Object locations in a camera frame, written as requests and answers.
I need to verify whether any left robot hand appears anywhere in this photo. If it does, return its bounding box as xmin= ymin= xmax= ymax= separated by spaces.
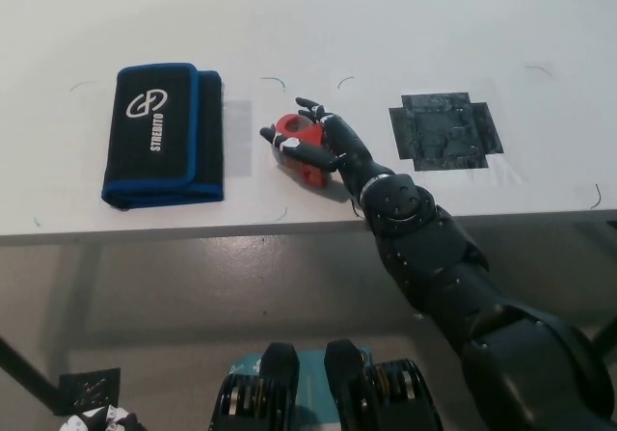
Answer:
xmin=64 ymin=403 xmax=142 ymax=431

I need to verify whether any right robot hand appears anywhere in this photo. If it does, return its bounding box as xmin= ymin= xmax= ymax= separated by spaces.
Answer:
xmin=259 ymin=96 xmax=392 ymax=194

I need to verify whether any red tape dispenser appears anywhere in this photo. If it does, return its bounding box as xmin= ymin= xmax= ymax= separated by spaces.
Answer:
xmin=271 ymin=112 xmax=335 ymax=189

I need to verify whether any black floor tape patch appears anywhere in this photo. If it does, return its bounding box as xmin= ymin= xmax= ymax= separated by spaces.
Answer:
xmin=57 ymin=366 xmax=122 ymax=416

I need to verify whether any black tape patch on table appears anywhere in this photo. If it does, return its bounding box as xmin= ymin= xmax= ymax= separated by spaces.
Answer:
xmin=388 ymin=92 xmax=505 ymax=174

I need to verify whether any black blue fabric notebook case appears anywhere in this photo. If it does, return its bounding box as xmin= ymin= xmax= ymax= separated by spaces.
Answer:
xmin=99 ymin=62 xmax=227 ymax=210

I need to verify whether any black table leg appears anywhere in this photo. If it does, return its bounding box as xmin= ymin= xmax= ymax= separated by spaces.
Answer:
xmin=0 ymin=336 xmax=63 ymax=406

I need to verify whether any black ribbed robot body block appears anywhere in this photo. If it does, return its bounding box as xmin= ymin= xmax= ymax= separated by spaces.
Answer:
xmin=207 ymin=342 xmax=301 ymax=431
xmin=324 ymin=338 xmax=443 ymax=431

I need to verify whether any teal robot body plate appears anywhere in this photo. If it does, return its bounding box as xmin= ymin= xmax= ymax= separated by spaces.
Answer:
xmin=227 ymin=347 xmax=373 ymax=431

